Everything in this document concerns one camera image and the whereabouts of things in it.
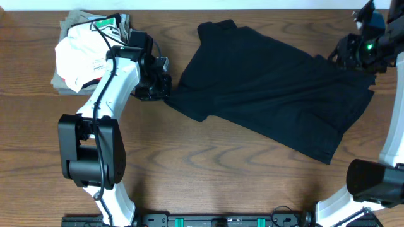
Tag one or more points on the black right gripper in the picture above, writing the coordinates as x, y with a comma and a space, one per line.
345, 50

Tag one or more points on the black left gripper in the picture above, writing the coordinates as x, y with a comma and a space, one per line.
164, 92

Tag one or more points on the black t-shirt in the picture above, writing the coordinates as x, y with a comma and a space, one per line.
301, 101

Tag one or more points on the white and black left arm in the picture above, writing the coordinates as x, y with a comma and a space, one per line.
90, 142

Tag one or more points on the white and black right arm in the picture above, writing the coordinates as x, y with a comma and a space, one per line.
370, 186

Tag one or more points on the red and black folded garment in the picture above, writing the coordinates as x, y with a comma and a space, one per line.
91, 83

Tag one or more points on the white folded shirt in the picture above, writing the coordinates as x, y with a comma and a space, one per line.
81, 55

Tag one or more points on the khaki folded garment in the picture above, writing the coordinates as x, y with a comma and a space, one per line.
80, 17

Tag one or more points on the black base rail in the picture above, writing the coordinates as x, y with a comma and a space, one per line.
162, 220

